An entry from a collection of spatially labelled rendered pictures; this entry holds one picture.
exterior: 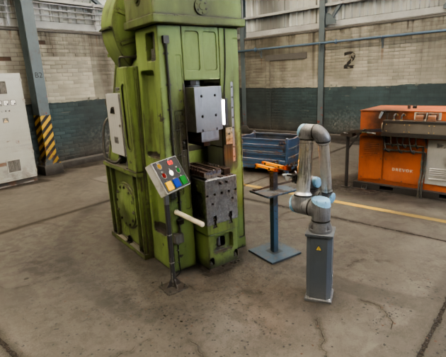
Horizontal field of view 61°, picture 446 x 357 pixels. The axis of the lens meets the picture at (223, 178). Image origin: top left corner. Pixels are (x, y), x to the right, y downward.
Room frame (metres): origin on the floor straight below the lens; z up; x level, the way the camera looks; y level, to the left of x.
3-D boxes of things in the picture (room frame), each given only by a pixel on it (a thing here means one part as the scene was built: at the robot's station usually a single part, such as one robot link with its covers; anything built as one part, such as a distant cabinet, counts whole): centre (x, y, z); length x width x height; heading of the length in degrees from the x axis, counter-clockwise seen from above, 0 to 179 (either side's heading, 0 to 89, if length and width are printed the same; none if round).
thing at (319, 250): (2.89, -0.78, 0.30); 0.22 x 0.22 x 0.60; 68
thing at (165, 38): (3.44, 0.42, 1.35); 0.08 x 0.05 x 1.70; 126
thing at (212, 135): (3.70, 0.22, 1.32); 0.42 x 0.20 x 0.10; 36
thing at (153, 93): (3.65, 0.55, 1.15); 0.44 x 0.26 x 2.30; 36
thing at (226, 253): (3.74, 0.18, 0.23); 0.55 x 0.37 x 0.47; 36
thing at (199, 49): (3.85, 0.28, 2.06); 0.44 x 0.41 x 0.47; 36
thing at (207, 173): (3.70, 0.22, 0.96); 0.42 x 0.20 x 0.09; 36
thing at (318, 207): (2.89, -0.77, 0.79); 0.17 x 0.15 x 0.18; 45
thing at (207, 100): (3.72, 0.19, 1.56); 0.42 x 0.39 x 0.40; 36
